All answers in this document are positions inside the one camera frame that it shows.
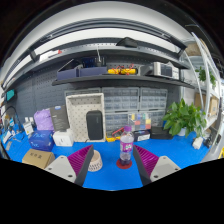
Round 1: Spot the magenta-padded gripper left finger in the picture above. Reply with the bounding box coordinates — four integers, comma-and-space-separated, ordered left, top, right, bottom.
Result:
44, 144, 95, 187

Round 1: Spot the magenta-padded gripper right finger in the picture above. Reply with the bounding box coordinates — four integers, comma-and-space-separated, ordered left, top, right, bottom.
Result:
132, 145, 182, 186

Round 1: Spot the clear bottle with purple cap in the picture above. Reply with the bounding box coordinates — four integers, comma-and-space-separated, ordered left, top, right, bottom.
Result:
118, 125, 135, 167

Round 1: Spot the brown cardboard box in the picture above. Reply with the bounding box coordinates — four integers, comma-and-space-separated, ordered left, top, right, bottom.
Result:
21, 148, 56, 170

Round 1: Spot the white carton box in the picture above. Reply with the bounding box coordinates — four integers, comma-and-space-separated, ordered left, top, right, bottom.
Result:
52, 128, 75, 148

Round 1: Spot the blue carton box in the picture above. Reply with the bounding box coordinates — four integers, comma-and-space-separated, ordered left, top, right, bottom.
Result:
28, 130, 55, 153

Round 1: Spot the flat black case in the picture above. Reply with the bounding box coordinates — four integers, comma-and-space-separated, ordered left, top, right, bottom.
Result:
149, 125, 174, 140

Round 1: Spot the beige ribbed cup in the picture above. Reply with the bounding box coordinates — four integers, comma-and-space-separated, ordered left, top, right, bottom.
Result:
87, 149, 104, 173

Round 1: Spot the black box with white label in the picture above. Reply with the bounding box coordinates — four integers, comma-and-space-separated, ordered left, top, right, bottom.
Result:
133, 129, 152, 143

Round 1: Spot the small white power adapter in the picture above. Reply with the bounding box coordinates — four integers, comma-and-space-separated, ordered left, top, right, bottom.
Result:
192, 136, 204, 150

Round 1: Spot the dark grey upright carton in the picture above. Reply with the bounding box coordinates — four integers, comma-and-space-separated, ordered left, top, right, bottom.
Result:
49, 105, 71, 132

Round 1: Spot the purple plastic bag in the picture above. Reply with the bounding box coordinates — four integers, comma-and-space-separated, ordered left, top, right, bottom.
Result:
33, 108, 55, 132

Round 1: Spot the clear organizer with coloured parts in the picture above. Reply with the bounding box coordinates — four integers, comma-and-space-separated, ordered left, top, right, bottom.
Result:
128, 112, 153, 132

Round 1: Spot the small white printed box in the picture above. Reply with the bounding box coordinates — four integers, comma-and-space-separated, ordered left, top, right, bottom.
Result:
22, 120, 35, 136

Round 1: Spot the black rectangular speaker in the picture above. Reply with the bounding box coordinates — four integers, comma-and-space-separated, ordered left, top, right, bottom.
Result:
85, 110, 104, 141

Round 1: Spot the green potted plant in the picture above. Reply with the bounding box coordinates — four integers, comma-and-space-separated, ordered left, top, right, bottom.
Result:
162, 98, 208, 138

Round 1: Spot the beige perforated tray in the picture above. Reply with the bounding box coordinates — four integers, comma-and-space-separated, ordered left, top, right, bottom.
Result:
65, 92, 107, 143

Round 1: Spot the grey small-parts drawer cabinet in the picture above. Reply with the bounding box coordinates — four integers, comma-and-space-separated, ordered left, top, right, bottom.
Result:
101, 86, 140, 133
138, 87, 169, 121

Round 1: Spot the white metal shelf rack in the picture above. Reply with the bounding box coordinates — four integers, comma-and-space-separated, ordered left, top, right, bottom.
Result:
181, 31, 223, 131

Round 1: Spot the black wall shelf with equipment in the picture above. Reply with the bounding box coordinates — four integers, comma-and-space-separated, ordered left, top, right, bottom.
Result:
51, 36, 196, 89

